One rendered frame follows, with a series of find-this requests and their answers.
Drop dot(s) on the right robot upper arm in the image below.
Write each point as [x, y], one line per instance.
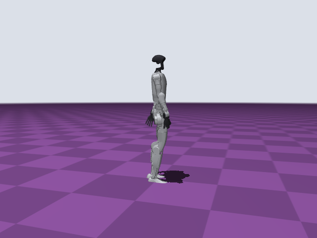
[157, 82]

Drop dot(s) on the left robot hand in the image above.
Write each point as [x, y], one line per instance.
[150, 118]

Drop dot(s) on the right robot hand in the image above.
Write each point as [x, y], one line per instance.
[167, 121]

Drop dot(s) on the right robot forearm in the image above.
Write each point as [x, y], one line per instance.
[163, 105]

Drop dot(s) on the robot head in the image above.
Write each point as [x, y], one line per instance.
[159, 59]

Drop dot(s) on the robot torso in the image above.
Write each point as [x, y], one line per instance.
[157, 109]

